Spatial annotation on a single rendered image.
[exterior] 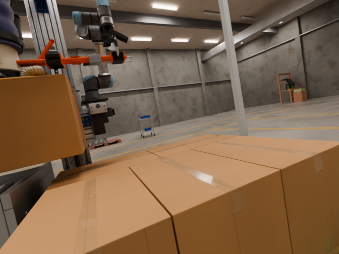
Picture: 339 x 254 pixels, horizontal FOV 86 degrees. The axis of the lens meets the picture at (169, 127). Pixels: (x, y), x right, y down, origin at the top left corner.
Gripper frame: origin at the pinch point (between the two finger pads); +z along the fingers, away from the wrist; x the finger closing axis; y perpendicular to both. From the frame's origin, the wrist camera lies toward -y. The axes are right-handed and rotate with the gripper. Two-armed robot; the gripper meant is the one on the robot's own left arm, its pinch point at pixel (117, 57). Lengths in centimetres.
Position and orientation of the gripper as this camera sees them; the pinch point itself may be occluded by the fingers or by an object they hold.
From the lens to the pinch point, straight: 128.2
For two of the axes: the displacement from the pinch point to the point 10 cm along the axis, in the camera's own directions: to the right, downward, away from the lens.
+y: -9.1, 2.1, -3.6
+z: 2.0, 9.8, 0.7
